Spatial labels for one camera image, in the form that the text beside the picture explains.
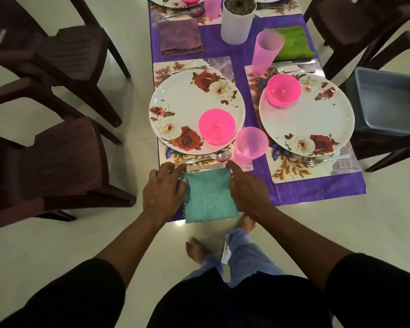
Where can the person's right hand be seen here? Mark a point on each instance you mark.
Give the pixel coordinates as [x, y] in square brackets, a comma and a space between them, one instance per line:
[249, 194]

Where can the person's left hand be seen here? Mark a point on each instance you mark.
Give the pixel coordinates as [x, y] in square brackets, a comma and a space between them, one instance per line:
[164, 198]

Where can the teal zigzag edged cloth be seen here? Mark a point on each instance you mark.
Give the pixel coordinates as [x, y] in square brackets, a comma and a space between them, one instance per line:
[210, 198]

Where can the light pink plastic cup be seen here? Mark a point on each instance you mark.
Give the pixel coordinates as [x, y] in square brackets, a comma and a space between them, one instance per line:
[212, 6]
[266, 51]

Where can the green ribbed mat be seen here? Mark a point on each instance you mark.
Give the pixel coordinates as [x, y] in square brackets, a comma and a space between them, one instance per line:
[297, 42]

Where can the pink zigzag edged cloth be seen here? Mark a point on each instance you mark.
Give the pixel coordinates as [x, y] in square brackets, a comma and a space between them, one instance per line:
[179, 37]

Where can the person's right forearm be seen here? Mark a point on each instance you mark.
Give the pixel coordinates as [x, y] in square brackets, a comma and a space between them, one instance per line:
[304, 249]

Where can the person's right foot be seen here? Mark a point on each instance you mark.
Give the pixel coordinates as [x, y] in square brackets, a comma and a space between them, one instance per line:
[246, 223]

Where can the person's foot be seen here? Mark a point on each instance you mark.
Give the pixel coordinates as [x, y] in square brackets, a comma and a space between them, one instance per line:
[246, 223]
[196, 251]

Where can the person's light blue trousers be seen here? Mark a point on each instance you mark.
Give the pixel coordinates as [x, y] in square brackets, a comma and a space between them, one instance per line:
[249, 256]

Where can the person's left foot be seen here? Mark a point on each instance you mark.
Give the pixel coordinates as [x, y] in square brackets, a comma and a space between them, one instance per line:
[196, 251]

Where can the person's black shirt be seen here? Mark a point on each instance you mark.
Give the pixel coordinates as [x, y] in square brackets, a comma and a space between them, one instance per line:
[242, 300]

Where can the purple tablecloth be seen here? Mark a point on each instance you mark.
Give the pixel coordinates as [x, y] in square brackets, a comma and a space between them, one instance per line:
[314, 192]

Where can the brown plastic armchair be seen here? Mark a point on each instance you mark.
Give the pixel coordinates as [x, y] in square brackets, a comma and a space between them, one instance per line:
[54, 167]
[379, 146]
[61, 54]
[355, 20]

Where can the grey plastic tub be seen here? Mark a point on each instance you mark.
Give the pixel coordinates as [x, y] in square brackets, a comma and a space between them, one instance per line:
[386, 102]

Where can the green plant in white pot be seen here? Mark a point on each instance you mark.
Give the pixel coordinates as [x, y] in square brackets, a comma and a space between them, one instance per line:
[237, 27]

